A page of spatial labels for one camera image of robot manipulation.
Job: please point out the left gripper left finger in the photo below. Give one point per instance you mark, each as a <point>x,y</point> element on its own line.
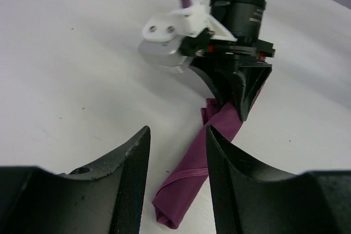
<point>104,196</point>

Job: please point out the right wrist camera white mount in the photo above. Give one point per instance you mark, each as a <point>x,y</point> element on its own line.
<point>172,39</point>

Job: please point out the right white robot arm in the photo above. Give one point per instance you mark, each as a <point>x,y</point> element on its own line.
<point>234,70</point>

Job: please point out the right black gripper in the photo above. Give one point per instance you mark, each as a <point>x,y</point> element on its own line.
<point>242,20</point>

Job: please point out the purple satin napkin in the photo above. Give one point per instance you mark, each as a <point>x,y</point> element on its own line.
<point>178,191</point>

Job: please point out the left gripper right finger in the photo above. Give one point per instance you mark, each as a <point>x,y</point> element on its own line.
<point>249,196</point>

